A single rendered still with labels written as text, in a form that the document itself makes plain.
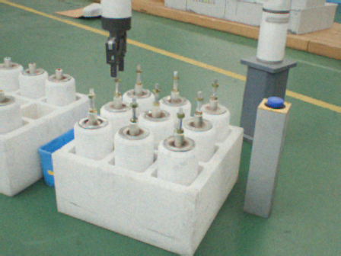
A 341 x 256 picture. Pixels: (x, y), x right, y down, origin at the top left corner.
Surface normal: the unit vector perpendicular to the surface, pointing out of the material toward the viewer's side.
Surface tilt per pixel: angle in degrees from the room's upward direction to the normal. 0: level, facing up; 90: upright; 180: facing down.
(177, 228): 90
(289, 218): 0
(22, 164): 90
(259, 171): 90
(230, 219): 0
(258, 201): 90
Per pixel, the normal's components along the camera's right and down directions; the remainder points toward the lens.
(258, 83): -0.73, 0.26
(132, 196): -0.41, 0.37
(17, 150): 0.88, 0.23
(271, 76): -0.03, 0.43
